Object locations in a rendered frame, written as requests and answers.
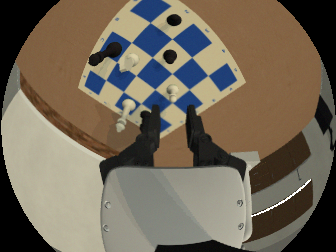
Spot blue and cream chessboard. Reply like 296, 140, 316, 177
78, 0, 246, 139

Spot white chess pawn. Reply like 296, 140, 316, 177
167, 84, 179, 103

